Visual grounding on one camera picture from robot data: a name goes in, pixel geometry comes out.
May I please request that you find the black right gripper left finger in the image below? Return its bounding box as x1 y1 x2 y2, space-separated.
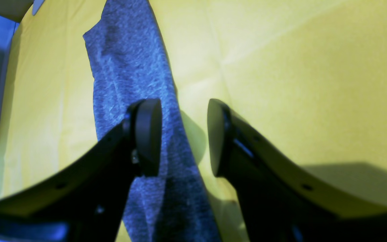
0 98 162 242

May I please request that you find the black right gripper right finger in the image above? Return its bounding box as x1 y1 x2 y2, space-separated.
207 98 387 242

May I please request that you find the grey long sleeve shirt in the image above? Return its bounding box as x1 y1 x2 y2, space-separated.
83 0 221 242

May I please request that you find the yellow table cloth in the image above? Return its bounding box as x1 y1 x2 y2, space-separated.
0 0 387 242

